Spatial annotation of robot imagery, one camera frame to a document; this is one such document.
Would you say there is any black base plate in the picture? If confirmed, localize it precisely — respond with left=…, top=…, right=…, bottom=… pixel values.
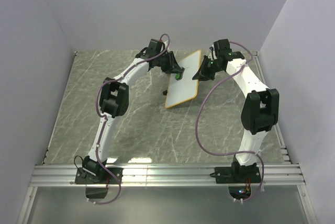
left=209, top=166, right=261, bottom=184
left=74, top=167, right=123, bottom=185

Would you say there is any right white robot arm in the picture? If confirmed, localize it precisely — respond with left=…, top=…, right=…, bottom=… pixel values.
left=193, top=52, right=280, bottom=182

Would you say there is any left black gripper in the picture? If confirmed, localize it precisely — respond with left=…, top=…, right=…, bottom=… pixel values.
left=157, top=52, right=183, bottom=75

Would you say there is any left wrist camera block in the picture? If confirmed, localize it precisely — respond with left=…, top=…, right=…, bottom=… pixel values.
left=146, top=39, right=165, bottom=59

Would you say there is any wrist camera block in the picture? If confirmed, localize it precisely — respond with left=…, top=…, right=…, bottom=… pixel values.
left=213, top=39, right=232, bottom=58
left=146, top=39, right=165, bottom=59

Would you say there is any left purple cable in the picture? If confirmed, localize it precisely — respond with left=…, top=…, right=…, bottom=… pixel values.
left=86, top=33, right=172, bottom=205

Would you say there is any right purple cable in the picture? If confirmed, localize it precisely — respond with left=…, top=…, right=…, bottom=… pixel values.
left=195, top=41, right=264, bottom=203

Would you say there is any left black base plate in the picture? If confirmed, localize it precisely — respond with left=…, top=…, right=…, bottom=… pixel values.
left=74, top=167, right=123, bottom=185

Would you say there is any aluminium mounting rail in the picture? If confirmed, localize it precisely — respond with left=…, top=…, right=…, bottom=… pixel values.
left=29, top=163, right=306, bottom=187

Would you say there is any orange framed whiteboard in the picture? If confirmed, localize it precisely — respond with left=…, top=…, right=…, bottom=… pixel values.
left=164, top=50, right=202, bottom=109

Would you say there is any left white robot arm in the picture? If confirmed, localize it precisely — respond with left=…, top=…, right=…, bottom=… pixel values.
left=82, top=47, right=185, bottom=183

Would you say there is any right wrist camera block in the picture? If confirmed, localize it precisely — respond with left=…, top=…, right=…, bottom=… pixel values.
left=213, top=39, right=232, bottom=58

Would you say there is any purple cable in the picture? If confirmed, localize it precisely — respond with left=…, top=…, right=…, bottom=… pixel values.
left=86, top=33, right=172, bottom=205
left=195, top=41, right=264, bottom=203

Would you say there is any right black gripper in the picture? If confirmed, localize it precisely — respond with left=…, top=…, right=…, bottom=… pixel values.
left=192, top=57, right=221, bottom=83

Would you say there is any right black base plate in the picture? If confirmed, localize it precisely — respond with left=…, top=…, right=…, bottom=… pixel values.
left=209, top=166, right=261, bottom=184

